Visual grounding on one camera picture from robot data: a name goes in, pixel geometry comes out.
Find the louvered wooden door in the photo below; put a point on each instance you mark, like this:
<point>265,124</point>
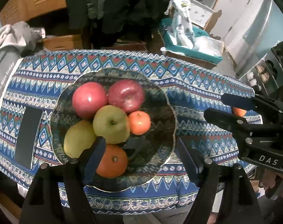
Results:
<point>24,10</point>

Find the black smartphone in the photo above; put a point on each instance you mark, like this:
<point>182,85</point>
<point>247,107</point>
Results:
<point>27,136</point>

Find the yellow green apple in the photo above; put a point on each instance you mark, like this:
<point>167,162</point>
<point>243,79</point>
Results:
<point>78,138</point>

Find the white patterned storage box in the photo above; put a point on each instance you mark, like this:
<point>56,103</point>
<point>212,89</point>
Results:
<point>200,14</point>

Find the white shoe rack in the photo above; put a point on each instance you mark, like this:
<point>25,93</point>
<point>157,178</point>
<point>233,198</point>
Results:
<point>266,75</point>

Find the small orange tangerine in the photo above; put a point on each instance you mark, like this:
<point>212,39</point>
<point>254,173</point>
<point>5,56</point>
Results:
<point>113,163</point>

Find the large orange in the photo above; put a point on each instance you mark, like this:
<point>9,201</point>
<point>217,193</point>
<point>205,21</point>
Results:
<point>239,112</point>

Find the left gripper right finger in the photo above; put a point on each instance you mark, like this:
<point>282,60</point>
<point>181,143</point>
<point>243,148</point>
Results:
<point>238,204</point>

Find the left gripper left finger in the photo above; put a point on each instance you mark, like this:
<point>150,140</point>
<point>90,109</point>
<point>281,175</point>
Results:
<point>42,203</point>

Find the grey white clothes pile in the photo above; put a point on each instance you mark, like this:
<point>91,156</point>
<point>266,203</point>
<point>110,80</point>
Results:
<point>14,41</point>

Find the small orange mandarin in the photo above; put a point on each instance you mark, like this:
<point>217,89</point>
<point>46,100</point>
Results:
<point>140,122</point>

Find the red apple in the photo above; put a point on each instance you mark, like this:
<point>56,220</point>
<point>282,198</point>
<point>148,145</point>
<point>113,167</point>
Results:
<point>88,99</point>

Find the brown cardboard box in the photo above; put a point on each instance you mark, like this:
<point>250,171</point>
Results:
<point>61,43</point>

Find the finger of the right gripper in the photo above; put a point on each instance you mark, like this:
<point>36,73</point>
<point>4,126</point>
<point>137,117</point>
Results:
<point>237,125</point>
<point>263,105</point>

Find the dark glass fruit plate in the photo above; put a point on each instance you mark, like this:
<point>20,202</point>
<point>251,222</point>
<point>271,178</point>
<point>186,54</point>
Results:
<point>146,153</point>

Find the dark hanging coat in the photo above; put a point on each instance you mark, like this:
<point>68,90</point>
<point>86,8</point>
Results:
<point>104,22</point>

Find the patterned blue tablecloth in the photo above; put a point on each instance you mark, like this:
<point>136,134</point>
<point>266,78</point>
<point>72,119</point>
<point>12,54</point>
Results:
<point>39,80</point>

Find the person's right hand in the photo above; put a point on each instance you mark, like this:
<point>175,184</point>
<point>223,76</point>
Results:
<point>273,184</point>

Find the white printed rice bag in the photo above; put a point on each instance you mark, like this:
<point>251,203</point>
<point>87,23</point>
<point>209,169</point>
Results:
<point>181,23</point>

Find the dark red mango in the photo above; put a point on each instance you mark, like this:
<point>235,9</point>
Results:
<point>126,94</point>

